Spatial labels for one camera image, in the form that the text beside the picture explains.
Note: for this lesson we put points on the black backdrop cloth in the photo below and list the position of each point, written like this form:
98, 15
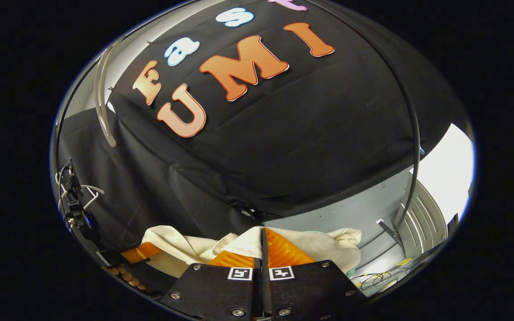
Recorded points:
306, 133

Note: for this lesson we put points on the black clothes rack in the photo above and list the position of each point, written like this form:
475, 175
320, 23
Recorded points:
417, 129

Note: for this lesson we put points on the white slatted panel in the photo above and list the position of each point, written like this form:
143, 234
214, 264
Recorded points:
424, 223

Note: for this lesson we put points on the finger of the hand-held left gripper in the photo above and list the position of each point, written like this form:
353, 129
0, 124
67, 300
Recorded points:
138, 253

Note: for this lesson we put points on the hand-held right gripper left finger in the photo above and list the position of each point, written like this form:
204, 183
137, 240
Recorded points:
212, 290

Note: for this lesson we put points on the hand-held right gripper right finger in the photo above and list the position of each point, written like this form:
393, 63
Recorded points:
310, 290

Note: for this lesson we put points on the cream collared shirt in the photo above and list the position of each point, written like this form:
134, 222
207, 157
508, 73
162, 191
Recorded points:
181, 249

